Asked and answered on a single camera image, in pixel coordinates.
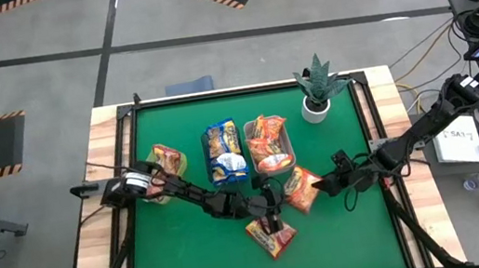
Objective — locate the orange Maruchan noodle packet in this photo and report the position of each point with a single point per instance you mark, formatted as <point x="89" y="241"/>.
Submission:
<point x="301" y="188"/>
<point x="274" y="163"/>
<point x="262" y="147"/>
<point x="271" y="126"/>

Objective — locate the blue Maruchan noodle packet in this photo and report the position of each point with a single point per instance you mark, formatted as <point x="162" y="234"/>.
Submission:
<point x="227" y="178"/>
<point x="221" y="139"/>
<point x="231" y="162"/>

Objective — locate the dark green plastic bin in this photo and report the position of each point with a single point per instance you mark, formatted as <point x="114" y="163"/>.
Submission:
<point x="205" y="157"/>

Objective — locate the white labelled box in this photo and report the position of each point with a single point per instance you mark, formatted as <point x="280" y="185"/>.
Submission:
<point x="459" y="145"/>

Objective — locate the white plastic bin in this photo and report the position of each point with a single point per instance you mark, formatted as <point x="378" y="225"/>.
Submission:
<point x="290" y="143"/>

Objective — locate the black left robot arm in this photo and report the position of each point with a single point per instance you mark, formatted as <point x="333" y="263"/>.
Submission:
<point x="191" y="194"/>

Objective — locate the small grey round object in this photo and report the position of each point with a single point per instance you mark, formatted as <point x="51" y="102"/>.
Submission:
<point x="470" y="184"/>

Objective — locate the black metal table frame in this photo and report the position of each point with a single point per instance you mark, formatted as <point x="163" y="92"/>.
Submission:
<point x="125" y="111"/>

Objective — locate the snake plant in white pot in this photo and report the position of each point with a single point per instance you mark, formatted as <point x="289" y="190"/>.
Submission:
<point x="312" y="114"/>

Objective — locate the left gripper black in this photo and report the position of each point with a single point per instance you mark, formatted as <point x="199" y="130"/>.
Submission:
<point x="270" y="200"/>

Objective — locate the yellow-green plastic bin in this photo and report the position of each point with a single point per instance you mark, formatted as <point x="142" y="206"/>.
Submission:
<point x="160" y="199"/>

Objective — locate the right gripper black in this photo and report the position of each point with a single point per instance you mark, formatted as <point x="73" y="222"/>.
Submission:
<point x="351" y="179"/>

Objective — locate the red Maruchan noodle packet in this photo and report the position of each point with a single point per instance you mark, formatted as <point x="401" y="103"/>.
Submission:
<point x="168" y="158"/>
<point x="283" y="243"/>
<point x="155" y="189"/>

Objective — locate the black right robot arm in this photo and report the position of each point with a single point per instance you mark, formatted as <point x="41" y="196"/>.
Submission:
<point x="426" y="124"/>

